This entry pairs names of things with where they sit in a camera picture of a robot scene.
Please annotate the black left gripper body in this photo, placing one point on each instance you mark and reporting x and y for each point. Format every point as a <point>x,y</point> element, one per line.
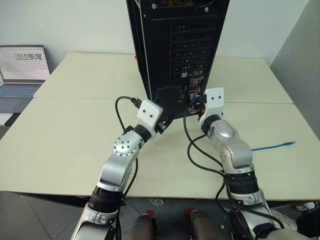
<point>160,127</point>

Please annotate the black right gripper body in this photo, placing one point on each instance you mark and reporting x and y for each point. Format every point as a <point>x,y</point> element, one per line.
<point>202,98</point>

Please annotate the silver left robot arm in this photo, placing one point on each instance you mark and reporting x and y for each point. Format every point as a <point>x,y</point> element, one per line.
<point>117,170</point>

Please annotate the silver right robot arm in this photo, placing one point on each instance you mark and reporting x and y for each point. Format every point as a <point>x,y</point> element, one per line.
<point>235,152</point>

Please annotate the black computer tower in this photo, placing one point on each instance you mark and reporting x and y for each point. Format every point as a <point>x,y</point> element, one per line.
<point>160,50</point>

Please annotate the crumpled clear plastic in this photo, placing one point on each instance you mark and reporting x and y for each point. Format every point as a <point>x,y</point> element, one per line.
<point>156,201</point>

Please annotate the red tape marker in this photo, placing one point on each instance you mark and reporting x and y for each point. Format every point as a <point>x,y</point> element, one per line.
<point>188,212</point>
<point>150,212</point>

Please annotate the dark rounded shape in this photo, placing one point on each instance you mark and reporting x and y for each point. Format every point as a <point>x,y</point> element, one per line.
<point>202,225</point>
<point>142,227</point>

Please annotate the grey partition panel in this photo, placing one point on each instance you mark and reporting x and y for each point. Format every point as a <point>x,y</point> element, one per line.
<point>300,62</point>

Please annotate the beige shoe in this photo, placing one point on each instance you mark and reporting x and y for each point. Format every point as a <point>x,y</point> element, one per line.
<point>305,207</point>

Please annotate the open grey laptop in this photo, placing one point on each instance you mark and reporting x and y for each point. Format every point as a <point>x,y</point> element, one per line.
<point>22,62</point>

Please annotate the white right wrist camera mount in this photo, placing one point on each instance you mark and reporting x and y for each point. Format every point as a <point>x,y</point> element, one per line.
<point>214,100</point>

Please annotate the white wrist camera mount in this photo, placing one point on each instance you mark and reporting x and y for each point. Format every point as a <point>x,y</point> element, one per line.
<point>148,113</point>
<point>214,100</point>

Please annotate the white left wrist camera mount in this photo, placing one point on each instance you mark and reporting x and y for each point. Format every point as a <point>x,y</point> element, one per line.
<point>148,113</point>

